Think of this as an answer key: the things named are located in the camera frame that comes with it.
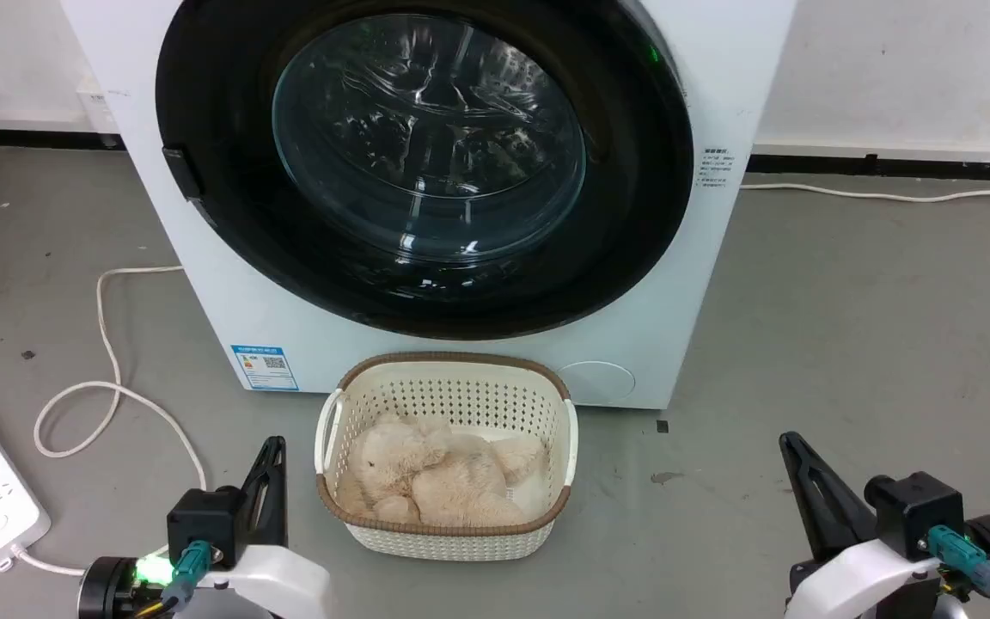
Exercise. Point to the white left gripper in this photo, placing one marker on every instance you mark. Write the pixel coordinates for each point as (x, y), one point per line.
(284, 585)

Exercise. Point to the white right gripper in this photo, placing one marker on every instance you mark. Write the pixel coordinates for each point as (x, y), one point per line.
(856, 585)

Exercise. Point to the black round glass washer door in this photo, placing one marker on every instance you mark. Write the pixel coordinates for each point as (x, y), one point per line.
(632, 215)

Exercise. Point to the white front-load washing machine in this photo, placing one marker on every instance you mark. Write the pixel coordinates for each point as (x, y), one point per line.
(461, 361)

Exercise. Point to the blue energy label sticker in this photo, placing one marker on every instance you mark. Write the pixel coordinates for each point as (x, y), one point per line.
(265, 368)

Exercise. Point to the beige plush toy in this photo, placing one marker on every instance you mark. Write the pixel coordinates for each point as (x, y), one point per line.
(452, 486)

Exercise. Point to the cream perforated laundry basket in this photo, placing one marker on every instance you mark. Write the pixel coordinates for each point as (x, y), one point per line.
(452, 543)

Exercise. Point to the round drain filter cover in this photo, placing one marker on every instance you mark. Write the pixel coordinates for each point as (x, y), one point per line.
(596, 383)

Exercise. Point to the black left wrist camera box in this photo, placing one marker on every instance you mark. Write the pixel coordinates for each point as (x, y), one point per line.
(203, 520)

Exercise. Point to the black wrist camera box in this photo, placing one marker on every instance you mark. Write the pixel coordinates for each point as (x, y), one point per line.
(203, 520)
(920, 507)

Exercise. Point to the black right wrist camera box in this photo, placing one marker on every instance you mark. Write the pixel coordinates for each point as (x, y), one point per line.
(920, 507)

